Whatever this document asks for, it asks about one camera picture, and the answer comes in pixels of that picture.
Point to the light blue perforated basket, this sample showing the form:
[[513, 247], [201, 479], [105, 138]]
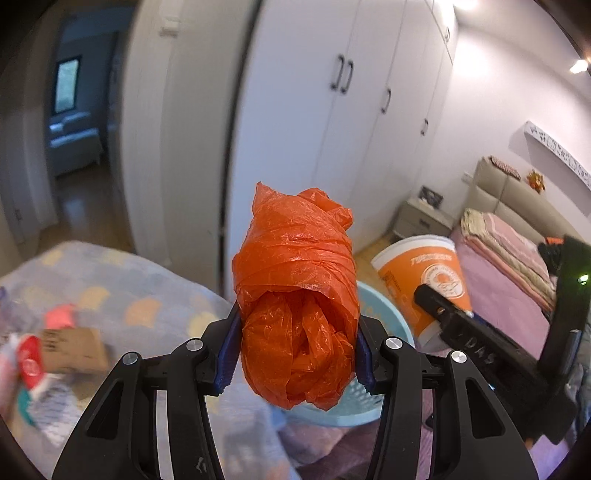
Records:
[[323, 417]]

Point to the stack of folded blankets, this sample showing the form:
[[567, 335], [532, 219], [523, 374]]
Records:
[[503, 244]]

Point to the window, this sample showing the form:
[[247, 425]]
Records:
[[67, 85]]

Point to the orange plastic bag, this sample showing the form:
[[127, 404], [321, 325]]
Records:
[[295, 277]]

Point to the scale-patterned tablecloth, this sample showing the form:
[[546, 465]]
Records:
[[138, 286]]

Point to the orange and white paper bucket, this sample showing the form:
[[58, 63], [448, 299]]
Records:
[[429, 272]]

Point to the pink wrapper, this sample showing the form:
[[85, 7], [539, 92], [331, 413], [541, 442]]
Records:
[[60, 316]]

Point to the dark picture frame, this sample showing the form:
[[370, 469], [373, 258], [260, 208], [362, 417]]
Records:
[[431, 196]]

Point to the beige nightstand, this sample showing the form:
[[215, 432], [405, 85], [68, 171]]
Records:
[[422, 221]]

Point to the red and white packet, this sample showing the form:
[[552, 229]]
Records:
[[31, 362]]

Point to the orange toy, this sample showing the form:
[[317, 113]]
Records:
[[536, 181]]

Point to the white patterned wall shelf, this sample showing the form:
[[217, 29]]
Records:
[[558, 152]]

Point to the bed with beige headboard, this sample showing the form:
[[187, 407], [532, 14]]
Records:
[[503, 286]]

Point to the white bed in far room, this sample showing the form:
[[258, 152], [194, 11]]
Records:
[[74, 138]]

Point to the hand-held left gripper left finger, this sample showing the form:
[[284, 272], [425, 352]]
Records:
[[228, 355]]

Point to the white wardrobe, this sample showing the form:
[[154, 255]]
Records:
[[323, 115]]

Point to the wall light switch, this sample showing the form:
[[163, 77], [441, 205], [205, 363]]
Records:
[[169, 25]]

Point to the ceiling lamp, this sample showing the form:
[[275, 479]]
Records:
[[578, 66]]

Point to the white and blue packet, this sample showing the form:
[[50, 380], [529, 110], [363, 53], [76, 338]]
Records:
[[51, 410]]

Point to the wall socket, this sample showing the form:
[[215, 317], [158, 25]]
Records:
[[468, 178]]

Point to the brown cardboard box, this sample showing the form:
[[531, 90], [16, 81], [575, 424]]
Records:
[[78, 350]]

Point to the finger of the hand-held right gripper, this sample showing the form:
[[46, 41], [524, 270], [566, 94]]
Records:
[[457, 332]]

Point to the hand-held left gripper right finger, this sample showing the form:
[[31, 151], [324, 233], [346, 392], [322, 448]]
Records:
[[364, 364]]

